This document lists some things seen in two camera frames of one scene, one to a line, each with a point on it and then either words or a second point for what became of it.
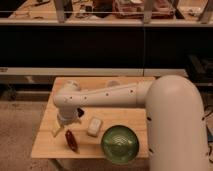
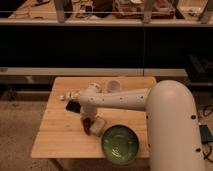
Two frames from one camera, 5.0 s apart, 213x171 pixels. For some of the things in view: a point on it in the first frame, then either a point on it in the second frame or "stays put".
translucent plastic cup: [113, 83] stays put
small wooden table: [84, 139] stays put
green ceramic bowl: [120, 144] stays put
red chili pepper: [72, 142] to [87, 125]
